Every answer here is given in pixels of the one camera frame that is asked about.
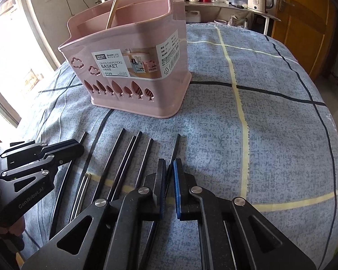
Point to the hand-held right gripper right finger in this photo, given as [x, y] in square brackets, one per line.
[178, 191]

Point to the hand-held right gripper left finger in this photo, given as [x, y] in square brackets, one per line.
[160, 180]

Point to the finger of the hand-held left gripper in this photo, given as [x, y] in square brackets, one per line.
[45, 180]
[59, 147]

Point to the black plastic chopstick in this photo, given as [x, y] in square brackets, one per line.
[175, 149]

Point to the silver metal chopstick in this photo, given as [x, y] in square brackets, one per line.
[84, 191]
[80, 191]

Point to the set of black chopsticks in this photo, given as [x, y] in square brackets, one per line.
[117, 146]

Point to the pink plastic chopstick basket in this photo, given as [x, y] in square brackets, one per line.
[129, 90]

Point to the person's left hand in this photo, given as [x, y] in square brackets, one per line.
[12, 232]

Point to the blue checked bed sheet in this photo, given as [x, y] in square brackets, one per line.
[270, 118]

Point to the beige wooden chopstick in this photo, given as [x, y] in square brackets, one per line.
[114, 5]
[118, 5]

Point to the white plastic jug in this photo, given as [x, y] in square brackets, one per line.
[193, 17]

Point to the white lidded jar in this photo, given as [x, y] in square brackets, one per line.
[221, 22]

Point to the crumpled plastic bags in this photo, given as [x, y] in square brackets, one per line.
[238, 21]

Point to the brown wooden door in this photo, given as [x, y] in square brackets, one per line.
[304, 19]

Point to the window with white frame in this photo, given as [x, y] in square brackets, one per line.
[14, 47]

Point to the wall shelf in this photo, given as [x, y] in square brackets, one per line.
[214, 5]

